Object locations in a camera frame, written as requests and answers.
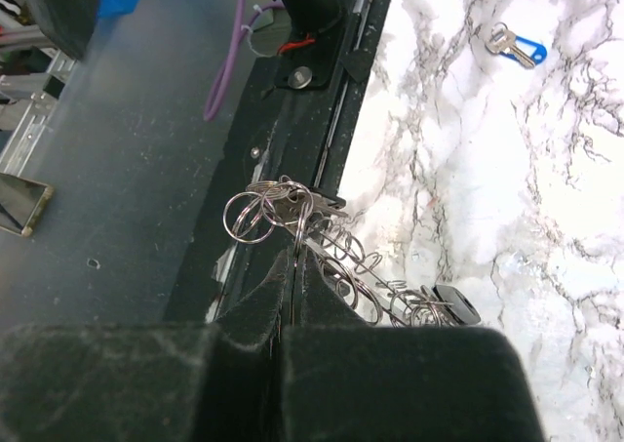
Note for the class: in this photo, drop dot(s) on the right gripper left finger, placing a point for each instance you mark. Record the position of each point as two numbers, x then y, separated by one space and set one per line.
171 381

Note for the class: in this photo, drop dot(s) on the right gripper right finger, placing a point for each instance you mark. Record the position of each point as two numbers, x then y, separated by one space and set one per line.
342 380

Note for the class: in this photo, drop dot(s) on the black key tag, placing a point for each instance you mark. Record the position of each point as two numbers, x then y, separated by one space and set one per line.
457 306

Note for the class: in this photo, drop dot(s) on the blue key tag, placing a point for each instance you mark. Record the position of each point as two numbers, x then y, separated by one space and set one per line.
504 42

